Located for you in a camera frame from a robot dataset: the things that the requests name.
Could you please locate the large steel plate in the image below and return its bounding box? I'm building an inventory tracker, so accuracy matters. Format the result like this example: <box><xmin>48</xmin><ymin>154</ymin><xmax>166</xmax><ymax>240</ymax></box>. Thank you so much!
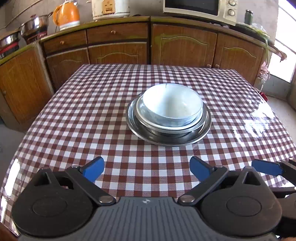
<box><xmin>125</xmin><ymin>101</ymin><xmax>211</xmax><ymax>147</ymax></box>

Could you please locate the steel bowl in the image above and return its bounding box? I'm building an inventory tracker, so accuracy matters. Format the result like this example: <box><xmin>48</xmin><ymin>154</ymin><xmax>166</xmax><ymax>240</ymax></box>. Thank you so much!
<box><xmin>129</xmin><ymin>94</ymin><xmax>211</xmax><ymax>136</ymax></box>

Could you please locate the white shallow bowl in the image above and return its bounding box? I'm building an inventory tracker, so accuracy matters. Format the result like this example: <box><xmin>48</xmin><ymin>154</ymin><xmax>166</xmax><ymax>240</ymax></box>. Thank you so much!
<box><xmin>137</xmin><ymin>95</ymin><xmax>203</xmax><ymax>128</ymax></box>

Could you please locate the blue white porcelain bowl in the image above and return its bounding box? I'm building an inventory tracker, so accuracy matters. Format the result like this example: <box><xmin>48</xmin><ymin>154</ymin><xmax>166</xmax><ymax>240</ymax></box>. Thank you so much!
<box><xmin>143</xmin><ymin>83</ymin><xmax>203</xmax><ymax>120</ymax></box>

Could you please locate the red bag on floor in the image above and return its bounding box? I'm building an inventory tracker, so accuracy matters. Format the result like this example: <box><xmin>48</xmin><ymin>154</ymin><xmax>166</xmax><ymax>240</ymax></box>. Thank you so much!
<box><xmin>258</xmin><ymin>91</ymin><xmax>268</xmax><ymax>102</ymax></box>

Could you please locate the red white checkered tablecloth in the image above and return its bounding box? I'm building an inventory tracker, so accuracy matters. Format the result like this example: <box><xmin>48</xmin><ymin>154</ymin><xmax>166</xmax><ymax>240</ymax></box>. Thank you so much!
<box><xmin>1</xmin><ymin>64</ymin><xmax>295</xmax><ymax>228</ymax></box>

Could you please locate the brown wooden kitchen cabinet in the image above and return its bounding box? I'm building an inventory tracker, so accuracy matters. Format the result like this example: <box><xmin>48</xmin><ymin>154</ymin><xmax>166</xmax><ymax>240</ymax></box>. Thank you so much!
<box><xmin>1</xmin><ymin>16</ymin><xmax>283</xmax><ymax>132</ymax></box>

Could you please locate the green onion stalk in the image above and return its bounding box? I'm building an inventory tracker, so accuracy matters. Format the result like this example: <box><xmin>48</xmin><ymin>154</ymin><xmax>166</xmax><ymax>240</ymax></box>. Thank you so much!
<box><xmin>258</xmin><ymin>34</ymin><xmax>269</xmax><ymax>65</ymax></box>

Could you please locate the clear plastic bag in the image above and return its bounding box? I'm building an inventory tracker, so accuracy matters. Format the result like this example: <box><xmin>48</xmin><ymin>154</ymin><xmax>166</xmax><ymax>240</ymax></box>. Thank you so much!
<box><xmin>250</xmin><ymin>23</ymin><xmax>270</xmax><ymax>38</ymax></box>

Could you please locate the green thermos bottle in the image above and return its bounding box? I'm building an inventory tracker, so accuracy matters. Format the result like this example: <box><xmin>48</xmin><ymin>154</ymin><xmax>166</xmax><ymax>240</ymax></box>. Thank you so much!
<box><xmin>244</xmin><ymin>9</ymin><xmax>253</xmax><ymax>25</ymax></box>

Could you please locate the steel pot on cooker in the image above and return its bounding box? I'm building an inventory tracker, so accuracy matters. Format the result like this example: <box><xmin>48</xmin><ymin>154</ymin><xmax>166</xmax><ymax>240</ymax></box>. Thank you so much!
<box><xmin>20</xmin><ymin>12</ymin><xmax>53</xmax><ymax>45</ymax></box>

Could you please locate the orange electric kettle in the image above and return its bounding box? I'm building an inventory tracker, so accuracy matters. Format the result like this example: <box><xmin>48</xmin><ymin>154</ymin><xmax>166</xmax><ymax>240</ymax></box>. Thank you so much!
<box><xmin>53</xmin><ymin>1</ymin><xmax>80</xmax><ymax>31</ymax></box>

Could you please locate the cream microwave oven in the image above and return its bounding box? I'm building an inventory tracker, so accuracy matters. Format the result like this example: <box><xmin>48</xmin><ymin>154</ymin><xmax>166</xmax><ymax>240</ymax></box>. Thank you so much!
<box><xmin>163</xmin><ymin>0</ymin><xmax>238</xmax><ymax>26</ymax></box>

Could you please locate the white rice cooker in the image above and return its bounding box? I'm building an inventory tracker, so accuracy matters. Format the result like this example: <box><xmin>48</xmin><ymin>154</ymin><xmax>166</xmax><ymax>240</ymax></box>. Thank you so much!
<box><xmin>86</xmin><ymin>0</ymin><xmax>130</xmax><ymax>20</ymax></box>

